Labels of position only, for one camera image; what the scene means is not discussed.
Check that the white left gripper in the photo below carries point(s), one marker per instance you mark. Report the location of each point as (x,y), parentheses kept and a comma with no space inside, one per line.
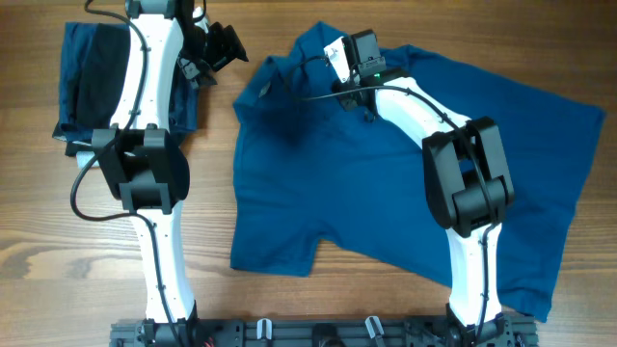
(228,50)

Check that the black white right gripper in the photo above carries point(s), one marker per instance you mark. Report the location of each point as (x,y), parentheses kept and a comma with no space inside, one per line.
(347,101)

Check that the blue polo shirt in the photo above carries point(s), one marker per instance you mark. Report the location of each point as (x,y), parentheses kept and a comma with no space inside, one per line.
(307,170)

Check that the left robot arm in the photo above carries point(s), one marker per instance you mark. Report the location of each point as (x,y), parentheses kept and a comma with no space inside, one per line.
(144,166)

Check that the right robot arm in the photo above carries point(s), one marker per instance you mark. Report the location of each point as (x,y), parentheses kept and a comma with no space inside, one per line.
(466,177)

